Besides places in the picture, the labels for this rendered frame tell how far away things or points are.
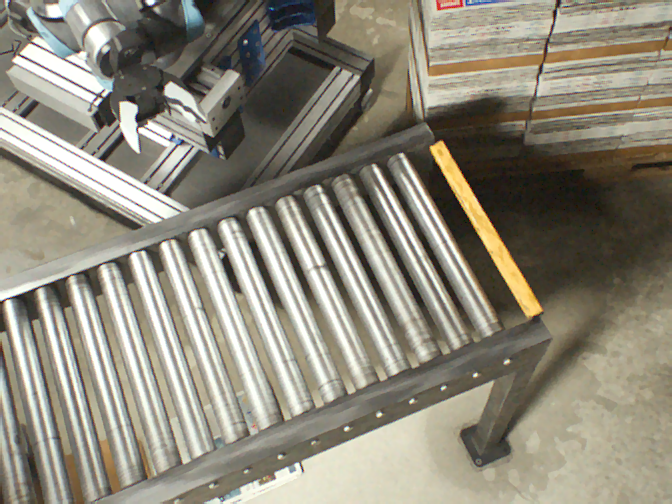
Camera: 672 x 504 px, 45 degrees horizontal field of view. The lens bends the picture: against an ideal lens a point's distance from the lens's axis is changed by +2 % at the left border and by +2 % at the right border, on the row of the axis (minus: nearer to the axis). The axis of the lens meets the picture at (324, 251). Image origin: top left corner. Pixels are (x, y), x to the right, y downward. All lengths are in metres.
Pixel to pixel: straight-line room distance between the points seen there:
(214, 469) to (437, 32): 1.12
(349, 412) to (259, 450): 0.17
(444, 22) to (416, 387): 0.89
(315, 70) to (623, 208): 1.06
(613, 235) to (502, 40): 0.84
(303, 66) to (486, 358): 1.42
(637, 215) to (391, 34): 1.07
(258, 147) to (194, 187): 0.23
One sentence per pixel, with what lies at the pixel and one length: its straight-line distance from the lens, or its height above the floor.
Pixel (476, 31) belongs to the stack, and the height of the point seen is 0.75.
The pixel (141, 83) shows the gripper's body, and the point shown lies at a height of 1.24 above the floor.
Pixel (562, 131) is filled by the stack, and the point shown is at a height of 0.30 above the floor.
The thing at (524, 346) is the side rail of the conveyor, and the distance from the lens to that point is 1.56.
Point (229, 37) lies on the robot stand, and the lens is 2.09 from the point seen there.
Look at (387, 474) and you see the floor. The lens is 2.29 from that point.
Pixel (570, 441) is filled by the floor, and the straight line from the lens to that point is 2.36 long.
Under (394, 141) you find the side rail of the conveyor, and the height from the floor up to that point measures 0.80.
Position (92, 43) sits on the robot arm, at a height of 1.24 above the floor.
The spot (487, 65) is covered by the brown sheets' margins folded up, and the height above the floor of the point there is 0.63.
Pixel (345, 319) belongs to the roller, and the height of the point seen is 0.80.
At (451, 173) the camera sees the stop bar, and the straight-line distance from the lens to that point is 1.69.
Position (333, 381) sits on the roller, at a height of 0.80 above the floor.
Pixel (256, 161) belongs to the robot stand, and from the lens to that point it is 2.47.
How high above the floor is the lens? 2.23
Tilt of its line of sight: 62 degrees down
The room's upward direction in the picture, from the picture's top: 8 degrees counter-clockwise
